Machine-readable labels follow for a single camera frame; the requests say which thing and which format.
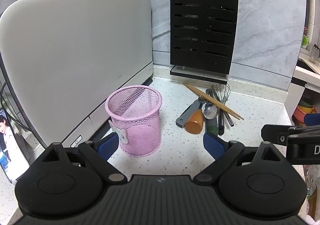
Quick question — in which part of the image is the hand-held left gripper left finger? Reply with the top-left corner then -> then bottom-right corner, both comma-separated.
44,132 -> 126,186

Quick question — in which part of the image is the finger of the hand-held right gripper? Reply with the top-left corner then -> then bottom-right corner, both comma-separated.
303,113 -> 320,127
261,123 -> 291,145

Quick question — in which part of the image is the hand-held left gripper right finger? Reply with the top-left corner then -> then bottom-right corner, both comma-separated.
193,132 -> 286,186

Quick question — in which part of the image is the fork with green handle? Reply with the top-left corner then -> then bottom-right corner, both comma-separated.
205,88 -> 219,136

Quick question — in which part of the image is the black-handled utensil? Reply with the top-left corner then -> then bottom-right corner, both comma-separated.
218,108 -> 225,136

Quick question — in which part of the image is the orange-handled utensil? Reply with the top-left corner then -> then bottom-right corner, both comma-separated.
184,107 -> 204,134

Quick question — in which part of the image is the pink mesh utensil holder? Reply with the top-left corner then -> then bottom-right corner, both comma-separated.
105,85 -> 163,157

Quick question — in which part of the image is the metal spoon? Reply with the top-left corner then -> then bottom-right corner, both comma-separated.
201,101 -> 219,119

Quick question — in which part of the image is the wooden chopstick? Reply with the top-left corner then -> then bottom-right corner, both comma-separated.
183,82 -> 244,120
185,84 -> 242,121

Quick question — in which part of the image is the metal wire whisk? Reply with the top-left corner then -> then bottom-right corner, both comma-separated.
212,84 -> 234,127

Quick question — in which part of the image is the yellow bowl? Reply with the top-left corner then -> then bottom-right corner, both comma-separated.
297,105 -> 317,113

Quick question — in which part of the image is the pink plastic basin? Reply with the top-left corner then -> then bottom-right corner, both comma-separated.
292,106 -> 316,122

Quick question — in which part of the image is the green bowl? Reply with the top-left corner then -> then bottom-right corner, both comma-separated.
298,100 -> 316,108

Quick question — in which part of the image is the clear plastic bag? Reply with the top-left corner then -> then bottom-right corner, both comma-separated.
303,164 -> 320,216

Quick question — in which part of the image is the white cabinet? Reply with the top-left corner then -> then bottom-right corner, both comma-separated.
284,57 -> 320,116

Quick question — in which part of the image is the metal pot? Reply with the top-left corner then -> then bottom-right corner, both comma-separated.
310,43 -> 320,64

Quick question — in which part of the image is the smartphone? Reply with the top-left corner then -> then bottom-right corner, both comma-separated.
0,107 -> 31,183

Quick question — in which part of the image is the white countertop appliance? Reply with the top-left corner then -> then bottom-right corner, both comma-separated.
0,0 -> 154,150

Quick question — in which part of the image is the white pipe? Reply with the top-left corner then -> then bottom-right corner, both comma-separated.
303,0 -> 320,38

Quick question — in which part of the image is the black knife block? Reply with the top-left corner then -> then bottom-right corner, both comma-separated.
169,0 -> 239,85

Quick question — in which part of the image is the black cable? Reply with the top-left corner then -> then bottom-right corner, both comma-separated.
0,81 -> 30,132

